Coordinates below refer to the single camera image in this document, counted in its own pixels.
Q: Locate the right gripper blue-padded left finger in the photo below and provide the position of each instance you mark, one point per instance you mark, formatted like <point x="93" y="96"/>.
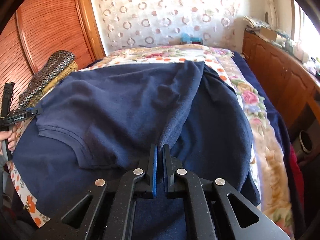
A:
<point x="151" y="173"/>

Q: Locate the navy blue t-shirt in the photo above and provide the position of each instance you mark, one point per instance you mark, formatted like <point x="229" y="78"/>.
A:
<point x="99" y="124"/>

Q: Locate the navy blue bed cover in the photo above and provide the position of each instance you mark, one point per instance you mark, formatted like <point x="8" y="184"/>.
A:
<point x="273" y="115"/>

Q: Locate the blue toy on headboard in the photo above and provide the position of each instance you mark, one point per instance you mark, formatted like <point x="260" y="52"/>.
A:
<point x="188" y="39"/>

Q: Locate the floral plush blanket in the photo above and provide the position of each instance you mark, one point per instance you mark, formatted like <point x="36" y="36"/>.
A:
<point x="267" y="159"/>

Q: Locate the red cloth beside bed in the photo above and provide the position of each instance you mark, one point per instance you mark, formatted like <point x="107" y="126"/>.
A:
<point x="297" y="178"/>

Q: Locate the wooden sideboard cabinet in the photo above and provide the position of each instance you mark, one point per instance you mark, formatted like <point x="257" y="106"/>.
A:
<point x="291" y="89"/>

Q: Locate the circle-pattern sheer curtain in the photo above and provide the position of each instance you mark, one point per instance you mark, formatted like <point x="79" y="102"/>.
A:
<point x="152" y="23"/>

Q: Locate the person's left hand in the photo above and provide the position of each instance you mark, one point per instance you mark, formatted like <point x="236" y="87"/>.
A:
<point x="10" y="136"/>

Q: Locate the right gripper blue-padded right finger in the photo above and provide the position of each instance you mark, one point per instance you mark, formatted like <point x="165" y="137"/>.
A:
<point x="168" y="170"/>

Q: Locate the black patterned folded cloth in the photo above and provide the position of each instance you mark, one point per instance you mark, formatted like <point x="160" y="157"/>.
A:
<point x="56" y="63"/>

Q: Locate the cardboard box on cabinet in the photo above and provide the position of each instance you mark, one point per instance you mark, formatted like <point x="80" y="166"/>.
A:
<point x="268" y="34"/>

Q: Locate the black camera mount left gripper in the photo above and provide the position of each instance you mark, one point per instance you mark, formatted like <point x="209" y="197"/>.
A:
<point x="8" y="92"/>

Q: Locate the orange-print white bedsheet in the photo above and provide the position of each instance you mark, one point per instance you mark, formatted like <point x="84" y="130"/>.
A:
<point x="25" y="194"/>

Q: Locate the stack of papers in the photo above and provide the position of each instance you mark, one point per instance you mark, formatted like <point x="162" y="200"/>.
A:
<point x="255" y="23"/>

